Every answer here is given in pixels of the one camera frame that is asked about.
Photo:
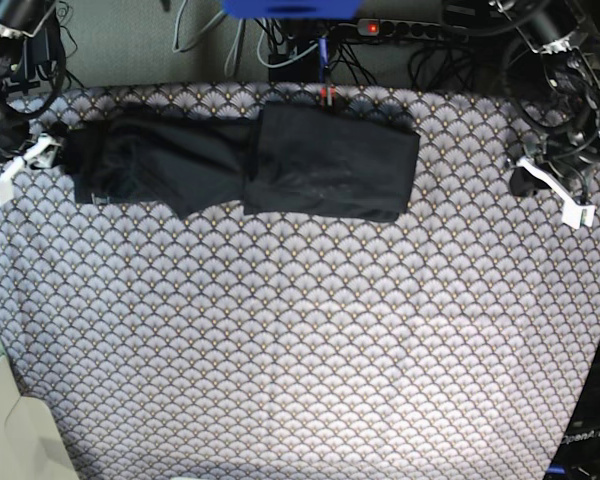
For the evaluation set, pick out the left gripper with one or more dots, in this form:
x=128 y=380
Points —
x=528 y=179

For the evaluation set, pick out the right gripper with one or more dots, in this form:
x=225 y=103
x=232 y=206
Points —
x=50 y=150

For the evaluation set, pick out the dark T-shirt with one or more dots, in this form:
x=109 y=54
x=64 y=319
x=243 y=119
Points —
x=288 y=159

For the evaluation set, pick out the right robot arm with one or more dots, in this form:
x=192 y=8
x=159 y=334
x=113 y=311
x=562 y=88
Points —
x=21 y=23

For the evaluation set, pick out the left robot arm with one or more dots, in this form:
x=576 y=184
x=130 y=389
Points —
x=567 y=46

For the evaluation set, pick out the fan-patterned tablecloth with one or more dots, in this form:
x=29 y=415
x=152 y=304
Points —
x=453 y=343

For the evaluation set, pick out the orange table clamp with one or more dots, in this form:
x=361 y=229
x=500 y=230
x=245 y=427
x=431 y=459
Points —
x=328 y=94

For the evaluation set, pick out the black power strip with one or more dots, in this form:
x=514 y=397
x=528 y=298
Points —
x=401 y=31

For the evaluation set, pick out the black OpenArm box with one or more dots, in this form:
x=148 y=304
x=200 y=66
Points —
x=578 y=455

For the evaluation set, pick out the beige cabinet corner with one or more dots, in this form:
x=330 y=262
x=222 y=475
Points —
x=30 y=444

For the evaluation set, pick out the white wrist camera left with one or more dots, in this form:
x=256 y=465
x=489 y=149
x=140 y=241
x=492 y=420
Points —
x=577 y=216

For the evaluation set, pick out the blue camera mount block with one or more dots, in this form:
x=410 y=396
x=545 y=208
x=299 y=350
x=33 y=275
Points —
x=291 y=9

